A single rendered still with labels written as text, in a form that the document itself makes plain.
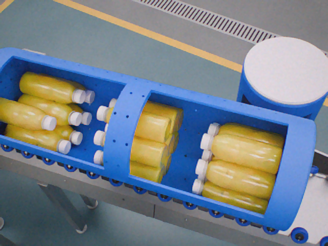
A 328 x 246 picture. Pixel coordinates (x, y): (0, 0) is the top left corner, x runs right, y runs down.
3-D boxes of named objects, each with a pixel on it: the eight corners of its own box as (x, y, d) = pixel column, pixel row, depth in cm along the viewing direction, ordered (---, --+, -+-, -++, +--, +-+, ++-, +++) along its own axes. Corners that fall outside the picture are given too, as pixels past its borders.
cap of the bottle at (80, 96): (77, 87, 109) (83, 88, 109) (81, 92, 113) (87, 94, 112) (72, 99, 108) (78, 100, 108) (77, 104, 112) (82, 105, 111)
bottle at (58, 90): (24, 66, 112) (78, 80, 108) (35, 77, 118) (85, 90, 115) (15, 87, 110) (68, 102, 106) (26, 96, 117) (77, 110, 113)
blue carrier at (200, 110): (278, 242, 102) (303, 216, 77) (0, 154, 121) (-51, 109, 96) (296, 148, 114) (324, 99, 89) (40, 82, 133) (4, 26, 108)
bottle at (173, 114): (177, 107, 101) (116, 91, 105) (170, 132, 100) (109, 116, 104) (181, 111, 108) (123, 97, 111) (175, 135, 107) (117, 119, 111)
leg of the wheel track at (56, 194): (84, 234, 200) (47, 188, 147) (74, 231, 202) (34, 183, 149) (88, 224, 203) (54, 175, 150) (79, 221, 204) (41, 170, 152)
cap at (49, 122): (44, 117, 105) (49, 118, 104) (52, 115, 108) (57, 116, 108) (42, 130, 106) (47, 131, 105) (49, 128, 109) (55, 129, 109)
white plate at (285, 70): (238, 39, 129) (238, 41, 130) (251, 106, 114) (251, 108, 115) (320, 34, 128) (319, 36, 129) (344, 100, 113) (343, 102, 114)
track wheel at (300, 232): (311, 233, 98) (310, 228, 100) (293, 227, 99) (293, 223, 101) (305, 247, 99) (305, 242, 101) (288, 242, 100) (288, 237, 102)
